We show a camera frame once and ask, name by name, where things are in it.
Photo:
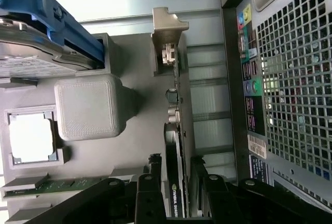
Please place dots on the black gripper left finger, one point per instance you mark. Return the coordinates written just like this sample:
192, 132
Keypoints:
145, 198

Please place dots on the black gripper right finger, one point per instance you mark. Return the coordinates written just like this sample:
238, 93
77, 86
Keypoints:
220, 195

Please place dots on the hard disk in blue caddy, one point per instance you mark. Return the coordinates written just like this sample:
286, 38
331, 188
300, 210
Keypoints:
39, 32

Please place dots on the green RAM stick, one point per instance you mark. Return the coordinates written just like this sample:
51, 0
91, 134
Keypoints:
52, 185

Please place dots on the silver CPU chip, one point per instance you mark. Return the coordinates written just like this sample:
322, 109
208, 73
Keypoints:
32, 137

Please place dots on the grey PC case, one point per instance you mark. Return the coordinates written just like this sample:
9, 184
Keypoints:
282, 78

